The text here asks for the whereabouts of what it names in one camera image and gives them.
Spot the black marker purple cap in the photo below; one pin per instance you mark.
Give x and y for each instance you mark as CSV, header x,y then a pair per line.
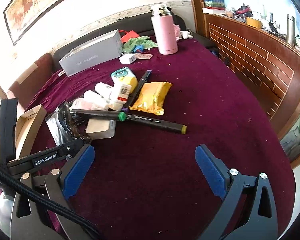
x,y
136,91

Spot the grey shoe box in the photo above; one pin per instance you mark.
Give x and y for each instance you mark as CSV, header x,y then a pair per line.
x,y
91,53

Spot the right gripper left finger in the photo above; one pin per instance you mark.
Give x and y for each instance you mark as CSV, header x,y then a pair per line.
x,y
30,220

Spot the pink thermos flask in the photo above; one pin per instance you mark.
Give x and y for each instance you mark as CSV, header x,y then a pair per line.
x,y
163,26

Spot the steel cup on sill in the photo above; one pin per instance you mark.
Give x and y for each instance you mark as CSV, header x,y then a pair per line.
x,y
290,36

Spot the cardboard tray box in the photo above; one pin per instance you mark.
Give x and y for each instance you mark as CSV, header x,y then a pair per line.
x,y
26,130

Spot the green cloth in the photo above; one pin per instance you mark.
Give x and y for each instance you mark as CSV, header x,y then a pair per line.
x,y
145,41

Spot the yellow padded envelope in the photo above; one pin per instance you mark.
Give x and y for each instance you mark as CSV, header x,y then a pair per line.
x,y
151,98

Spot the clear case orange item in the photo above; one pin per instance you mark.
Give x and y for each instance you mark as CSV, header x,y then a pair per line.
x,y
81,103

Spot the white charger on bed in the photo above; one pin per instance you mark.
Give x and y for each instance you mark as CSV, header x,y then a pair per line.
x,y
127,58

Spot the blue small object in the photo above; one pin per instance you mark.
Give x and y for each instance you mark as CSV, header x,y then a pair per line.
x,y
138,48

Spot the framed painting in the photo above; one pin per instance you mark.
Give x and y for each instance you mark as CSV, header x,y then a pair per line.
x,y
21,15

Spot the teal tissue pack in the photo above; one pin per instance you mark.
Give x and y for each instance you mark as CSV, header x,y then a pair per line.
x,y
122,75

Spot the pink label strip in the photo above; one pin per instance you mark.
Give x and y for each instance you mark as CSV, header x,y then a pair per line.
x,y
143,56

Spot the red bag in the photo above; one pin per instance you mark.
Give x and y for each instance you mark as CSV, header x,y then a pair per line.
x,y
127,35

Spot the pink cloth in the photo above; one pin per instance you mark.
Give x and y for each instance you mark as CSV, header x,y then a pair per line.
x,y
178,33

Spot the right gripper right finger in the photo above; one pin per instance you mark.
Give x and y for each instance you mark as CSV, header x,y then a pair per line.
x,y
229,184

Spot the black leather headboard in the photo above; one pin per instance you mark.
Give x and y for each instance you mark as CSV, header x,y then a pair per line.
x,y
141,24

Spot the white power adapter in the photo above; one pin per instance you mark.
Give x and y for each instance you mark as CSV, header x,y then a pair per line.
x,y
100,129

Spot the white lotion bottle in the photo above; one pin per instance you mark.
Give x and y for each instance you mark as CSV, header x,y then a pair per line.
x,y
97,101

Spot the maroon headboard cushion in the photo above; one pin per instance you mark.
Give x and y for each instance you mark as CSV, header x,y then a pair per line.
x,y
28,84

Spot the black marker yellow cap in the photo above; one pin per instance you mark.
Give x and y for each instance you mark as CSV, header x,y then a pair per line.
x,y
162,124

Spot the black marker green cap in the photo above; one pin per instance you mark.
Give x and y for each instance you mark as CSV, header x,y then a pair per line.
x,y
102,115

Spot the books on sill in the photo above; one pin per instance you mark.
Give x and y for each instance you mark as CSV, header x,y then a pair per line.
x,y
213,6

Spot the white bottle red label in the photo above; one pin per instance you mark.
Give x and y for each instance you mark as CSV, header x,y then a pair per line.
x,y
119,96

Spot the white spray bottle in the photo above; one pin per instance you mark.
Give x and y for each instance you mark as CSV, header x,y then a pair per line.
x,y
104,90

